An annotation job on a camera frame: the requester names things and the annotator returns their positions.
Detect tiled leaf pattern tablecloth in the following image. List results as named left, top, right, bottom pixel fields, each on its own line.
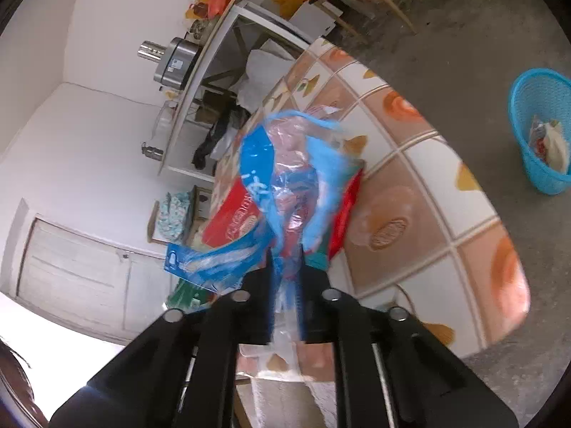
left=209, top=38, right=531, bottom=384

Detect white plastic sheet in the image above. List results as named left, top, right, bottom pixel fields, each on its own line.
left=236, top=38, right=309, bottom=113

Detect red snack packet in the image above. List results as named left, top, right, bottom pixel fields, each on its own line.
left=201, top=172, right=363, bottom=268

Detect dark brown object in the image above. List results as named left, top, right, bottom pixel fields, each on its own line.
left=0, top=336, right=48, bottom=428

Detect white door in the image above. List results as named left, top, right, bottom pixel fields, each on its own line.
left=15, top=214, right=171, bottom=336

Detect black bag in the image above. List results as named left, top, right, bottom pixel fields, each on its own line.
left=193, top=102, right=251, bottom=171

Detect white textured cloth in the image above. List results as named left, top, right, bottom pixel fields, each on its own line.
left=236, top=377, right=340, bottom=428

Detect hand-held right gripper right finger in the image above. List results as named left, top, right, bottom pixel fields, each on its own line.
left=298, top=250, right=520, bottom=428

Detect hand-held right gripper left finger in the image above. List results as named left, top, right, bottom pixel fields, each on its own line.
left=49, top=250, right=275, bottom=428

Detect clear plastic jug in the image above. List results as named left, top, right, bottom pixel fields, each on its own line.
left=154, top=100, right=180, bottom=144

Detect blue clear plastic bag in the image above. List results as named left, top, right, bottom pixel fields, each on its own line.
left=165, top=109, right=367, bottom=344

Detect white plastic wrapper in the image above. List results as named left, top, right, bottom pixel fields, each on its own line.
left=529, top=116, right=570, bottom=173

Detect white metal frame table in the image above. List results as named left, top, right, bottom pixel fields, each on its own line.
left=158, top=0, right=313, bottom=183

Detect floral cloth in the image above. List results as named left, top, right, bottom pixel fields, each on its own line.
left=158, top=192, right=196, bottom=242

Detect blue plastic basket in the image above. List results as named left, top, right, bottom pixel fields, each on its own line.
left=509, top=69, right=571, bottom=196

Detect green packet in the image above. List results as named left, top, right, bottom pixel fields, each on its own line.
left=168, top=279, right=216, bottom=312

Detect silver rice cooker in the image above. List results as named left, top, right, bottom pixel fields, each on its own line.
left=137, top=38, right=200, bottom=91

